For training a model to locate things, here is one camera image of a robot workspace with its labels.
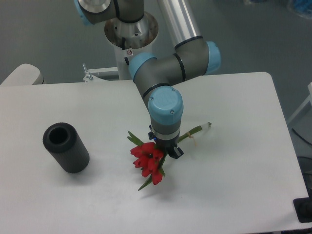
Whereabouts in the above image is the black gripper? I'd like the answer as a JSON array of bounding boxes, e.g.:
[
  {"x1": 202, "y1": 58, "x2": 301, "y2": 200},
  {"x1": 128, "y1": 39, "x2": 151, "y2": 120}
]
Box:
[{"x1": 148, "y1": 125, "x2": 183, "y2": 158}]

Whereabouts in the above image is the red tulip bouquet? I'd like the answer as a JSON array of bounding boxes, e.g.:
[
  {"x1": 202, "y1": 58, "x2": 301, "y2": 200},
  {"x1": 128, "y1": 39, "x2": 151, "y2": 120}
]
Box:
[{"x1": 127, "y1": 121, "x2": 213, "y2": 192}]

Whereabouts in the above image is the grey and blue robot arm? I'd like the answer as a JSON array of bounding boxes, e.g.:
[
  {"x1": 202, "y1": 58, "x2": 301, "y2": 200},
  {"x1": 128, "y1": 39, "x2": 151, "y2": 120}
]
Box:
[{"x1": 75, "y1": 0, "x2": 221, "y2": 159}]

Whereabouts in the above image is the black ribbed cylindrical vase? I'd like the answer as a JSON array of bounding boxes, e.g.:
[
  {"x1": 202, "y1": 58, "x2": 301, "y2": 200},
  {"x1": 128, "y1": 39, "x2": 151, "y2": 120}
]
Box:
[{"x1": 42, "y1": 122, "x2": 90, "y2": 174}]

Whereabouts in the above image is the black device at table edge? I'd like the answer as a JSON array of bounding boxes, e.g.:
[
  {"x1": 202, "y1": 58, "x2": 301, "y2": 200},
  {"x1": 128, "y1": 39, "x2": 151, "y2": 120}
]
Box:
[{"x1": 293, "y1": 197, "x2": 312, "y2": 223}]

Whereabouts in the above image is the white rounded chair back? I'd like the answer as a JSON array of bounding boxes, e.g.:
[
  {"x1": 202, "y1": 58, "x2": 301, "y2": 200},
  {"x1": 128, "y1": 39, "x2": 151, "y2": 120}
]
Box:
[{"x1": 0, "y1": 63, "x2": 46, "y2": 87}]

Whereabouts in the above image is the blue item top right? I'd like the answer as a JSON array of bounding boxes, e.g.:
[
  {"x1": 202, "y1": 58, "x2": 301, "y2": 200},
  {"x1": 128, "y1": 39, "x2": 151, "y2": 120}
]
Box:
[{"x1": 287, "y1": 0, "x2": 312, "y2": 20}]

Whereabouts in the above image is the white metal base frame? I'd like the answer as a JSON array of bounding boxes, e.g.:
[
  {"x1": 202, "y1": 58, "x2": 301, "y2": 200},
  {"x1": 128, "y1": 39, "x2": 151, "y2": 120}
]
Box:
[{"x1": 82, "y1": 63, "x2": 119, "y2": 82}]

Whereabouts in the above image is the black cable on floor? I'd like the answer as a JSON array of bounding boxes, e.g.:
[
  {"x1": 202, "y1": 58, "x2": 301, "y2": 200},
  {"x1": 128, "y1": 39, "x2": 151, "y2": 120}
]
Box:
[{"x1": 292, "y1": 129, "x2": 312, "y2": 144}]

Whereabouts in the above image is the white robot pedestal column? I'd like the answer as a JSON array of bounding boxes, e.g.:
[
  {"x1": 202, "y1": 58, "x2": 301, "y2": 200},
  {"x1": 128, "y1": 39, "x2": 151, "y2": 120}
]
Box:
[{"x1": 104, "y1": 12, "x2": 158, "y2": 80}]

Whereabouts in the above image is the black cable on pedestal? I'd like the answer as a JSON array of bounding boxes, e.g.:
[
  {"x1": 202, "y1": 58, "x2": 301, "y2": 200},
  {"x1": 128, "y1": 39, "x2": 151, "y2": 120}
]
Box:
[{"x1": 121, "y1": 37, "x2": 131, "y2": 66}]

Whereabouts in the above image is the white frame at right edge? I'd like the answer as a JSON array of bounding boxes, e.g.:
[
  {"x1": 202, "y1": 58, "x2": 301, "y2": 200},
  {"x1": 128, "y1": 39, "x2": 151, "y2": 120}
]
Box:
[{"x1": 286, "y1": 83, "x2": 312, "y2": 126}]

